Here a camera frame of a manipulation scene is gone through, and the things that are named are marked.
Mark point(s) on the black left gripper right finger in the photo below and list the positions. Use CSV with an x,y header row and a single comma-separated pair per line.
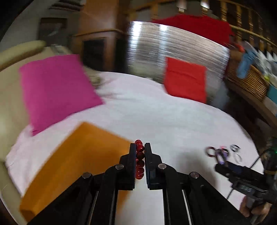
x,y
188,198

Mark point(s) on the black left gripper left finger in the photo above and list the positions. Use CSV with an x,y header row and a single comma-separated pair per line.
x,y
92,199

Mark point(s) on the right hand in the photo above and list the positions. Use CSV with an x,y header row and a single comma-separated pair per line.
x,y
262,210

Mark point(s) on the silver metal bangle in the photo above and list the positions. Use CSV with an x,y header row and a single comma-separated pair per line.
x,y
237,157

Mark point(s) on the orange cardboard box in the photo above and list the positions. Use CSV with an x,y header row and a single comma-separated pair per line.
x,y
88,149

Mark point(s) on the pink white bed cover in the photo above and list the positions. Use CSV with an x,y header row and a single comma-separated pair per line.
x,y
178,129

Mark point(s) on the wicker basket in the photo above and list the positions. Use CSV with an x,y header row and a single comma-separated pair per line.
x,y
254,83

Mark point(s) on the beige armchair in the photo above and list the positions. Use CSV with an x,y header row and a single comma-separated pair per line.
x,y
14,117

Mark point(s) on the magenta cushion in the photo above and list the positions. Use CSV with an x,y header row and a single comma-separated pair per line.
x,y
54,88

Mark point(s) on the red cushion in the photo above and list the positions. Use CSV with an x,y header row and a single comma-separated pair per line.
x,y
186,80

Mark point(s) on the wooden shelf unit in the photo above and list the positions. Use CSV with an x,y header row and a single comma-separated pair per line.
x,y
101,39

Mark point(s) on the silver foil insulation sheet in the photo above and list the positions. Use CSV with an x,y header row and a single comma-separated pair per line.
x,y
149,45

